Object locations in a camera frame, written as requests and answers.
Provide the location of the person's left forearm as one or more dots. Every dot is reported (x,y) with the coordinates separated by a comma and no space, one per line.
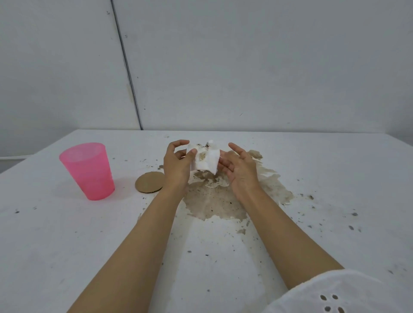
(129,258)

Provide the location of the person's right thumb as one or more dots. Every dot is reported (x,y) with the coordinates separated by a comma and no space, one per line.
(225,167)

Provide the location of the round cardboard coaster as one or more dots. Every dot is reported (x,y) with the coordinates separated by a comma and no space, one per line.
(150,183)

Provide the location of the person's left thumb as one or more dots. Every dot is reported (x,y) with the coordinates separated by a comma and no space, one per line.
(191,155)

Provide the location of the stained white paper tissue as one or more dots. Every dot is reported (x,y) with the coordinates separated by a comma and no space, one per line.
(206,159)

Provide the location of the person's left hand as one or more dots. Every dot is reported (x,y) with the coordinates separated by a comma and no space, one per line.
(176,167)

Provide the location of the person's right hand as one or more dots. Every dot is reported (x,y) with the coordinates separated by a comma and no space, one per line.
(242,174)

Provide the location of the white eyelet sleeve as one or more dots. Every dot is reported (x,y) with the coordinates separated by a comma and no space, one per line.
(342,293)

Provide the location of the pink plastic cup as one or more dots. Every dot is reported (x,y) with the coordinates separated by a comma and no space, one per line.
(88,171)

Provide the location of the person's right forearm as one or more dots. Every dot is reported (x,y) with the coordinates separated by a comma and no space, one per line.
(284,238)

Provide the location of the brown liquid spill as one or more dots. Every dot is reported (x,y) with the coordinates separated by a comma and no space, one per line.
(213,201)

